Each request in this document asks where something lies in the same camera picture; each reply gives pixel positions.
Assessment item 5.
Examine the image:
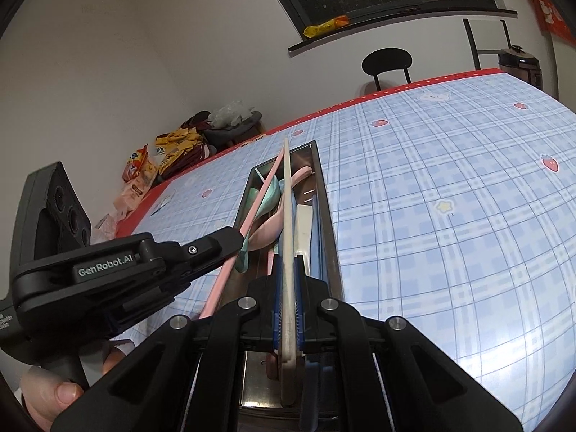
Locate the peach snack bag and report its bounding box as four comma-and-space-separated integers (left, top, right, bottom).
114, 162, 158, 217

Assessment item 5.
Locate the maroon bag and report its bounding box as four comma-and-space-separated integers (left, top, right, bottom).
159, 112, 212, 176

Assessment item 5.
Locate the white spoon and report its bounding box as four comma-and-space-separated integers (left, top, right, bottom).
294, 204, 312, 264

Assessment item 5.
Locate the orange snack bag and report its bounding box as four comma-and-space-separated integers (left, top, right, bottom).
122, 144, 149, 183

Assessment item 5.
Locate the black window sill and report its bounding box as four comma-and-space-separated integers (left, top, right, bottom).
288, 6, 518, 55

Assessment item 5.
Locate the black round chair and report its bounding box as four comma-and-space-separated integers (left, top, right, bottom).
361, 48, 413, 91

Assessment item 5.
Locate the clear plastic packaging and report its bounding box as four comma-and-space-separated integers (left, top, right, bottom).
90, 213, 120, 246

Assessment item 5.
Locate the rice cooker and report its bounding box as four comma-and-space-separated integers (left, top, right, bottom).
497, 44, 543, 91

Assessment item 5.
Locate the blue plaid tablecloth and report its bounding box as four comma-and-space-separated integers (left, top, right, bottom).
103, 67, 576, 432

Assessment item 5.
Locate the grey chair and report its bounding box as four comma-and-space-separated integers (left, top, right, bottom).
204, 110, 264, 151

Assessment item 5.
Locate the green spoon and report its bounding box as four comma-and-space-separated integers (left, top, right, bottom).
236, 179, 285, 274

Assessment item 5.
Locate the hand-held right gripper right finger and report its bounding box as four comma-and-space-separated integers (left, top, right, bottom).
293, 254, 525, 432

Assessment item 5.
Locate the blue spoon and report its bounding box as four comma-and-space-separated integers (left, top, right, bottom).
299, 191, 330, 432

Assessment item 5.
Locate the pink spoon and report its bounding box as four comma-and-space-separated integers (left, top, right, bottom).
249, 166, 313, 250

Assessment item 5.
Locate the stainless steel utensil tray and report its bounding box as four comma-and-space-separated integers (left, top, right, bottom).
234, 141, 343, 419

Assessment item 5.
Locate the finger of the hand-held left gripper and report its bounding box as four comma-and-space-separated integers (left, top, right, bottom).
152, 227, 248, 282

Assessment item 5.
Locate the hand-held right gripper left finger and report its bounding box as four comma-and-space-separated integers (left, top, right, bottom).
49, 256, 285, 432

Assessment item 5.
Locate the orange snack packet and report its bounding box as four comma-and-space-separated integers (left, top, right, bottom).
303, 15, 350, 38

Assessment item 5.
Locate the black metal chair frame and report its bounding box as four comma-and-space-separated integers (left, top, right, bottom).
463, 18, 514, 72

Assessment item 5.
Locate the beige chopstick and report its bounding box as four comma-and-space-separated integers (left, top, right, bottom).
278, 138, 301, 408

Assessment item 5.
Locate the clear plastic bag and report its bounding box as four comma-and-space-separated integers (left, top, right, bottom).
208, 101, 255, 127

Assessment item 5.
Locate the person's left hand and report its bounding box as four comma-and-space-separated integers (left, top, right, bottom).
20, 343, 135, 431

